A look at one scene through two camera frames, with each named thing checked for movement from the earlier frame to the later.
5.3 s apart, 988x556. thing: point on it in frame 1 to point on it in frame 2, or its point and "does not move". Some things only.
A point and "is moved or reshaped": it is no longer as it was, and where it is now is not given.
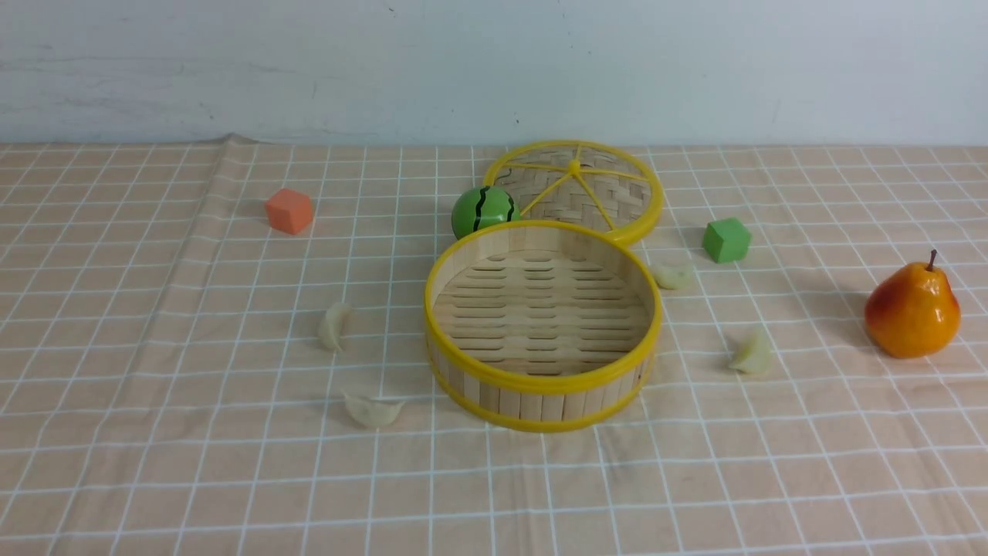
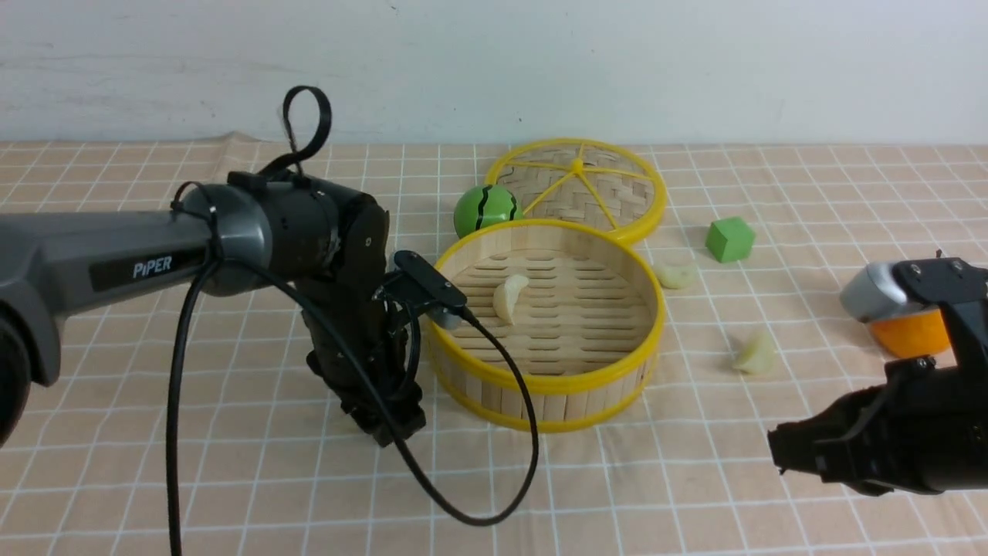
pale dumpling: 329,330 is moved or reshaped
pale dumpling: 673,276 does not move
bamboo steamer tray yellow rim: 540,327 does not move
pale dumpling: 758,357 does not move
